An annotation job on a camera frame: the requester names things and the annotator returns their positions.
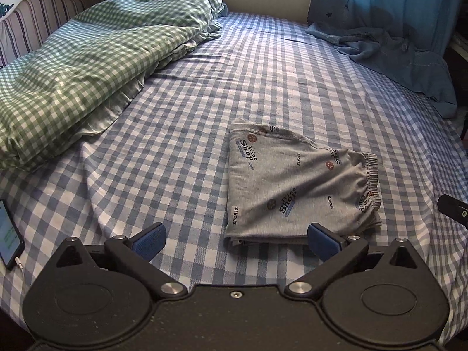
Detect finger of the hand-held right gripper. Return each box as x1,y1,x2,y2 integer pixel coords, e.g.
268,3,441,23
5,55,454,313
438,195,468,229

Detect striped padded headboard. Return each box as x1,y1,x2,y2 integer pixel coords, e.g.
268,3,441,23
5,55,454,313
0,0,90,67

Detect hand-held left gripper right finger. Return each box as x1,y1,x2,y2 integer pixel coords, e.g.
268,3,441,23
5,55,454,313
284,223,421,298

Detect grey printed pants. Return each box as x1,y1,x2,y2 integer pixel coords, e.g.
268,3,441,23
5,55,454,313
224,118,383,247

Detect black smartphone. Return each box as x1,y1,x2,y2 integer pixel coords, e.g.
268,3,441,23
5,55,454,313
0,199,26,268

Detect green checked quilt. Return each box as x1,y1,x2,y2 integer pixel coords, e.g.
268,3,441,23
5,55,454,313
0,0,228,172

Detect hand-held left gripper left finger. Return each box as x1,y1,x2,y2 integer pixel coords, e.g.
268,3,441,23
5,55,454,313
55,223,189,298

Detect blue star curtain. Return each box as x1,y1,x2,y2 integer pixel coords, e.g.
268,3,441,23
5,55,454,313
307,0,459,55

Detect blue denim garment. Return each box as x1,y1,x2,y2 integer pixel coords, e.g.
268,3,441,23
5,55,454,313
305,22,458,118

